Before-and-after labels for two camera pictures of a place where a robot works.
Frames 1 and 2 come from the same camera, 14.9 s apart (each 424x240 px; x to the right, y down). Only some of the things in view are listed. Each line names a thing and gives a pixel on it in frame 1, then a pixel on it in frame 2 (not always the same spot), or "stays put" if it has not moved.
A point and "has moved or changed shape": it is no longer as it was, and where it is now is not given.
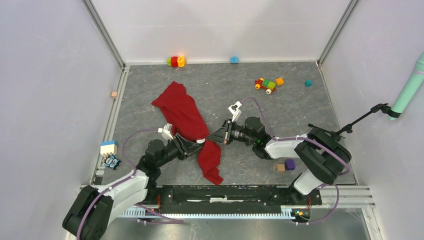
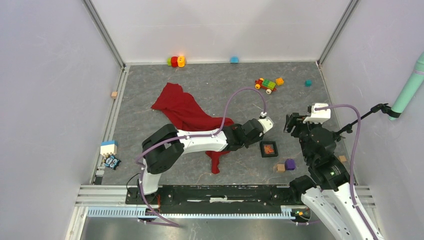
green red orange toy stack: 176,61 stays put
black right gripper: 223,134 -> 295,119
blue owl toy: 112,162 stays put
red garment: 186,122 has moved or changed shape
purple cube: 290,164 stays put
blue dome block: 234,59 stays put
